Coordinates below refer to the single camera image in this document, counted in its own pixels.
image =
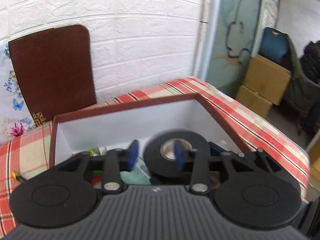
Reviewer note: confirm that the white door frame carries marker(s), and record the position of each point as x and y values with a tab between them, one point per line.
206	33

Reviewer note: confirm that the tan cardboard box upper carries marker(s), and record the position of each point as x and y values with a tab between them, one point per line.
267	78

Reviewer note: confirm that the black tape roll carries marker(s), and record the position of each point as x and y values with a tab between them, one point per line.
170	156

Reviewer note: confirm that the red plaid bedsheet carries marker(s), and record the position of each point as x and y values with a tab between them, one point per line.
29	153

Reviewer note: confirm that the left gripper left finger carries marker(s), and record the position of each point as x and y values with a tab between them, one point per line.
70	191

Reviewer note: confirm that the brown cardboard box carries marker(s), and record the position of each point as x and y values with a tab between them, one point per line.
99	130

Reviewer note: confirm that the dark brown wooden headboard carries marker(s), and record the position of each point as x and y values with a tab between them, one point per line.
54	71

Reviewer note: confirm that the floral plastic bag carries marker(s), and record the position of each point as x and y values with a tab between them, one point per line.
15	118

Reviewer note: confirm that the tan cardboard box lower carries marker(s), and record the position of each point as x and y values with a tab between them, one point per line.
253	101

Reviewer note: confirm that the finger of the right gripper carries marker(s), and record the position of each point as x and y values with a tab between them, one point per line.
307	222
215	149

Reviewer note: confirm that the dark clothing pile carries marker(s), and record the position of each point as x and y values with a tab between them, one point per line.
302	93

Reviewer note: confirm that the green card box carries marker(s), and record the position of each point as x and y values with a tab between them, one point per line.
110	165

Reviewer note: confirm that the tan cardboard box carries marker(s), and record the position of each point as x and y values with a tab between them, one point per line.
267	78
253	101

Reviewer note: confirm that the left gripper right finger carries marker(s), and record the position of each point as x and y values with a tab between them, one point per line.
255	191

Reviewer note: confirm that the black flash color marker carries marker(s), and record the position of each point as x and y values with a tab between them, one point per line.
18	177

